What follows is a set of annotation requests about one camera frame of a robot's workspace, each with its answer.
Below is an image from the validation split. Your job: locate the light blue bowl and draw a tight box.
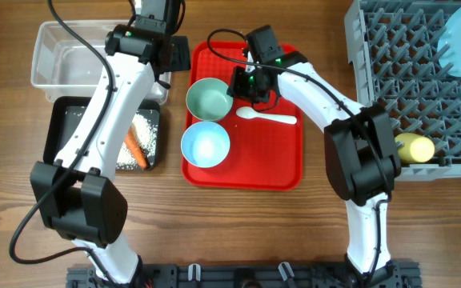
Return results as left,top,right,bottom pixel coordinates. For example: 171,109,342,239
181,122,231,168

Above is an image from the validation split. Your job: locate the yellow cup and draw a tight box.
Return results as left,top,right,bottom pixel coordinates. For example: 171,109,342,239
395,133,435,164

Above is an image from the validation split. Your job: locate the white plastic spoon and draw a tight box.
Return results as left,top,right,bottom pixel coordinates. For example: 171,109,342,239
236,106,298,125

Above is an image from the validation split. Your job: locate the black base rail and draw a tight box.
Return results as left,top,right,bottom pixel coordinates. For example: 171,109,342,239
65,262,422,288

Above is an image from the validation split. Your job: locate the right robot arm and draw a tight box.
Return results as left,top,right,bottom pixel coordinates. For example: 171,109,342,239
229,49,401,287

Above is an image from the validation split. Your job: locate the green bowl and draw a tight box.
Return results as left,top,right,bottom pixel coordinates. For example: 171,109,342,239
186,78,234,122

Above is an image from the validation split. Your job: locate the white rice pile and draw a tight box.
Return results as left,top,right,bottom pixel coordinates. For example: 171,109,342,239
117,110,160,170

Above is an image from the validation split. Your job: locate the grey dishwasher rack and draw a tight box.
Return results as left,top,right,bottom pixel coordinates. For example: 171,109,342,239
344,1,461,181

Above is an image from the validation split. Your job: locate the red plastic tray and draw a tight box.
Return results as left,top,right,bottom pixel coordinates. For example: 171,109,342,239
181,41,303,190

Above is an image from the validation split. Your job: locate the clear plastic bin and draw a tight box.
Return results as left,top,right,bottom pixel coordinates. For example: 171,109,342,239
30,20,169,105

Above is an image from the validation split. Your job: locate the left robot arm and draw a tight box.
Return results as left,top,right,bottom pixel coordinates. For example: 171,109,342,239
30,1,190,287

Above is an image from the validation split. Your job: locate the orange carrot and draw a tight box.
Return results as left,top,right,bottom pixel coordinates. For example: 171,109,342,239
124,127,149,170

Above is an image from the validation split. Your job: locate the black waste tray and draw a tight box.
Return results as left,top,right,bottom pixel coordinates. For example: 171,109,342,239
42,96,161,170

